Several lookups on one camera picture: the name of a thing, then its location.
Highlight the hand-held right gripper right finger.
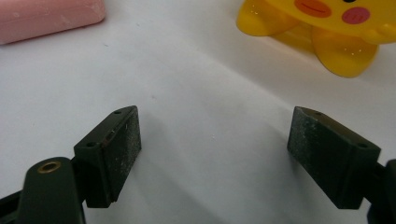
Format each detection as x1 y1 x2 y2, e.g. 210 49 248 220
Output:
286 105 382 210

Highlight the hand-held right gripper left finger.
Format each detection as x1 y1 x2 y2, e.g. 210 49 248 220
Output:
73 105 143 209

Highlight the yellow duck toy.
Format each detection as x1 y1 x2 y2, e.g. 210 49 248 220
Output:
235 0 396 78

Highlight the pink soap bar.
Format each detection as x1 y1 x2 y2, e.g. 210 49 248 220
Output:
0 0 106 46

